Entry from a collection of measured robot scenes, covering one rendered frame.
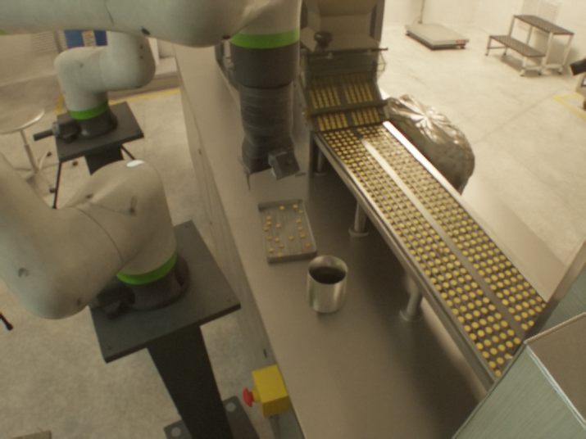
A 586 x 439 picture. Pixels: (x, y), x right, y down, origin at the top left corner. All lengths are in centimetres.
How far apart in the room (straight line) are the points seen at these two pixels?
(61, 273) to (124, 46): 76
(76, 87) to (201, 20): 92
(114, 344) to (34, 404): 119
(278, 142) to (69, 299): 36
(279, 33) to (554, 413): 47
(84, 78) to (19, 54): 371
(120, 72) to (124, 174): 59
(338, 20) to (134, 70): 56
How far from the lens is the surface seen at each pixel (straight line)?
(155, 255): 73
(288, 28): 55
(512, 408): 23
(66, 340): 205
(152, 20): 44
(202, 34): 42
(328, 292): 87
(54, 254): 60
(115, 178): 68
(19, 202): 61
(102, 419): 180
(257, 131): 61
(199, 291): 81
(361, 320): 91
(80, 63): 129
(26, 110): 302
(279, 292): 95
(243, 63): 56
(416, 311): 92
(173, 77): 388
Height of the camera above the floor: 154
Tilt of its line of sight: 42 degrees down
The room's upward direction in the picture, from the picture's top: straight up
